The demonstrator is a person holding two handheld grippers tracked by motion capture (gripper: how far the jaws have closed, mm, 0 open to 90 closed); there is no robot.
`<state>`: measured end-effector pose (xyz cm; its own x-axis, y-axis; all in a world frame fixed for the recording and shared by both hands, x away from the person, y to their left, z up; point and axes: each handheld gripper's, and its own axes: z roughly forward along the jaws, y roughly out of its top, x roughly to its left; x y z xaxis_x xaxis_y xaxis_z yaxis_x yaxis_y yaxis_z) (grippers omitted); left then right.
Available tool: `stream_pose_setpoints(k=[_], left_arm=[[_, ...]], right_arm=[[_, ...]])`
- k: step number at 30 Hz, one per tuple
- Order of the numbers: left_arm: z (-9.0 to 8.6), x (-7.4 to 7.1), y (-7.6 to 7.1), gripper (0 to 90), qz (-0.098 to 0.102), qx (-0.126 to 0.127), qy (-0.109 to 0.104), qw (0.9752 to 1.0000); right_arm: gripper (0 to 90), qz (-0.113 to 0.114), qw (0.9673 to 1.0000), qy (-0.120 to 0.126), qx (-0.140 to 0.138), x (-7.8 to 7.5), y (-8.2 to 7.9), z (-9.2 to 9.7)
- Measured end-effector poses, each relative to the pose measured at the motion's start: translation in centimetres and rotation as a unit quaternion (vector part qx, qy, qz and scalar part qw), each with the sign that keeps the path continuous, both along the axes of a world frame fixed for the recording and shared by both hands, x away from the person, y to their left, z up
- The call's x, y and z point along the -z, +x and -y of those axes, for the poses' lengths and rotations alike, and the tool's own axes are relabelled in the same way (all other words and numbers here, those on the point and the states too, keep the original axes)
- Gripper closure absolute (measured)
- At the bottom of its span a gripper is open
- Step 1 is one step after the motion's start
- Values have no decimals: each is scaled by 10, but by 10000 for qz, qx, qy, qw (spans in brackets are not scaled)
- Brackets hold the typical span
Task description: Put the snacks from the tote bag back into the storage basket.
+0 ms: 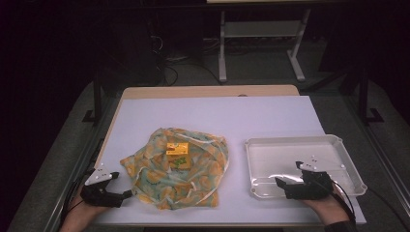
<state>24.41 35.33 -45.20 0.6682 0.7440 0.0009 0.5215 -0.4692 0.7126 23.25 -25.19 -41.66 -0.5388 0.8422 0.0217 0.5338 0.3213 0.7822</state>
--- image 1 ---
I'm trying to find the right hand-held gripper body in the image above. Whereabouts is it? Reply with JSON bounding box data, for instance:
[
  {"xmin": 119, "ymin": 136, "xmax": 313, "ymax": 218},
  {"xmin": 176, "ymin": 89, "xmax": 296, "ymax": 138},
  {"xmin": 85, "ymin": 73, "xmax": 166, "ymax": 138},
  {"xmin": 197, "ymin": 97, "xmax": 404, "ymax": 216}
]
[{"xmin": 284, "ymin": 155, "xmax": 335, "ymax": 200}]

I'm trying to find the person's right hand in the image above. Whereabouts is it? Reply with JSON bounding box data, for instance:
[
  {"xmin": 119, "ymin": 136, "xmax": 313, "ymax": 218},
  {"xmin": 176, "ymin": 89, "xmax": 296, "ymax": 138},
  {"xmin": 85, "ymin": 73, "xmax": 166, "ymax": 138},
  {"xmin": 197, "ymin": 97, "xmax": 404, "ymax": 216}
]
[{"xmin": 300, "ymin": 185, "xmax": 352, "ymax": 226}]

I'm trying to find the person's left hand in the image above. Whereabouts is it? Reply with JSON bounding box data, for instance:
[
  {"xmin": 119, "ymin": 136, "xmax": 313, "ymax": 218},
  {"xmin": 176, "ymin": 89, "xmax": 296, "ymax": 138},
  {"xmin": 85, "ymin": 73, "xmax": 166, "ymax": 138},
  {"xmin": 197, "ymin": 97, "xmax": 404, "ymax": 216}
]
[{"xmin": 61, "ymin": 188, "xmax": 110, "ymax": 230}]

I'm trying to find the tangle of floor cables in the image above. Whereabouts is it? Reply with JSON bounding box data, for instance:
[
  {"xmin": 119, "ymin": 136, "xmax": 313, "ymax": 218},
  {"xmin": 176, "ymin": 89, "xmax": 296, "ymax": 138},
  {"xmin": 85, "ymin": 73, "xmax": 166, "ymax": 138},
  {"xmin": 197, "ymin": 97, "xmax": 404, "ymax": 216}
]
[{"xmin": 148, "ymin": 32, "xmax": 223, "ymax": 87}]

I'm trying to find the orange patterned cloth bag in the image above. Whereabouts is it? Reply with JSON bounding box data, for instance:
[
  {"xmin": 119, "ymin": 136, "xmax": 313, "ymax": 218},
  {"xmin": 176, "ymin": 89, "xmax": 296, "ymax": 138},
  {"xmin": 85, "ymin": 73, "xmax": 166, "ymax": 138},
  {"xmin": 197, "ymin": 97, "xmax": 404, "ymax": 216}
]
[{"xmin": 119, "ymin": 127, "xmax": 230, "ymax": 212}]

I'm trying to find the white metal frame table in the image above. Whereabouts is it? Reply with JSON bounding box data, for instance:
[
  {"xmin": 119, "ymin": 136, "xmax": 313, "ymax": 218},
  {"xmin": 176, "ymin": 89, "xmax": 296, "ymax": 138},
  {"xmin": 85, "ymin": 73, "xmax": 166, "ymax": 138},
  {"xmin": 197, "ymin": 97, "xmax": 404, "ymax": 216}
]
[{"xmin": 206, "ymin": 0, "xmax": 313, "ymax": 84}]

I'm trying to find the pale lavender table sheet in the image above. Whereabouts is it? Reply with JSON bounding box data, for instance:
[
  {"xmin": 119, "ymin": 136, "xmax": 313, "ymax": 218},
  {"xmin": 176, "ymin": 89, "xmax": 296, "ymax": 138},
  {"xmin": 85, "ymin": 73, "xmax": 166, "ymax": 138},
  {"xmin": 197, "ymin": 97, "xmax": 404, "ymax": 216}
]
[{"xmin": 92, "ymin": 95, "xmax": 367, "ymax": 226}]

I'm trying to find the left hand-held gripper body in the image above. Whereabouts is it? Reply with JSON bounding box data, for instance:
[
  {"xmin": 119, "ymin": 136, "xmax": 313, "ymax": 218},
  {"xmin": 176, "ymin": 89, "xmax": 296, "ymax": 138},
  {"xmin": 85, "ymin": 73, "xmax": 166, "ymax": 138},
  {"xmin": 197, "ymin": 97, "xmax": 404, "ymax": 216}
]
[{"xmin": 79, "ymin": 163, "xmax": 126, "ymax": 209}]

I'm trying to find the black floor cable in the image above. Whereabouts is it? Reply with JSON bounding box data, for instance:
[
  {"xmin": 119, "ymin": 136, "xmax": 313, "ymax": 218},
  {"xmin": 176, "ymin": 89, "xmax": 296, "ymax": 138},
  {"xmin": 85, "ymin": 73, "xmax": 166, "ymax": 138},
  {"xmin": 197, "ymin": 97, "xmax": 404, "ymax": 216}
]
[{"xmin": 366, "ymin": 187, "xmax": 410, "ymax": 230}]

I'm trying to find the black metal stand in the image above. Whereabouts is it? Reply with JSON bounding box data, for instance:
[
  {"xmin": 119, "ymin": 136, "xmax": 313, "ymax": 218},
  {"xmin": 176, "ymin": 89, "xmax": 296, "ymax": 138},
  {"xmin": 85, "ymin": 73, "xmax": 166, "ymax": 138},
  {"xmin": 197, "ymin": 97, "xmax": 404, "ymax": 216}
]
[
  {"xmin": 81, "ymin": 71, "xmax": 104, "ymax": 126},
  {"xmin": 357, "ymin": 62, "xmax": 385, "ymax": 127}
]

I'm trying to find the yellow juice carton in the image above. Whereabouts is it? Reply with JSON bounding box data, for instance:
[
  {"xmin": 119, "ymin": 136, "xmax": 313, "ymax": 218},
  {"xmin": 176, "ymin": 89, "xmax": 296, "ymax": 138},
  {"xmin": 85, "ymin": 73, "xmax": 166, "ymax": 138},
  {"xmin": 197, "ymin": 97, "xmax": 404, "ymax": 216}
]
[{"xmin": 165, "ymin": 141, "xmax": 190, "ymax": 171}]

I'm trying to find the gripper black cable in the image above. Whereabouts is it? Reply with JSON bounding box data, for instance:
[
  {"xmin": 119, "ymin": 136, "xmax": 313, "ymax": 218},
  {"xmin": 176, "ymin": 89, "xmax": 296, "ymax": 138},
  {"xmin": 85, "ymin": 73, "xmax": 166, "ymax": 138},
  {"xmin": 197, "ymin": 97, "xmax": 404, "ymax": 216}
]
[
  {"xmin": 59, "ymin": 167, "xmax": 98, "ymax": 226},
  {"xmin": 329, "ymin": 179, "xmax": 358, "ymax": 224}
]

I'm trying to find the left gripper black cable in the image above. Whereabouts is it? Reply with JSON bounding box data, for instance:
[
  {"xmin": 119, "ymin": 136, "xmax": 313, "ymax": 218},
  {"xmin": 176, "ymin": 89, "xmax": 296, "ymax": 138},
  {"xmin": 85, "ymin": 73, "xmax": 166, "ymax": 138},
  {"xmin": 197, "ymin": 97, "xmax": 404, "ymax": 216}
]
[{"xmin": 59, "ymin": 167, "xmax": 98, "ymax": 226}]

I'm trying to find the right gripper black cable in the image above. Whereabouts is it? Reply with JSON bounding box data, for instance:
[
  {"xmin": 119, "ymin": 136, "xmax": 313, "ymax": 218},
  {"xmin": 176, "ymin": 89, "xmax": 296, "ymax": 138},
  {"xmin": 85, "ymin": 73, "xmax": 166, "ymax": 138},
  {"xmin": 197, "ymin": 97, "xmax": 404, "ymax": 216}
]
[{"xmin": 329, "ymin": 179, "xmax": 358, "ymax": 224}]

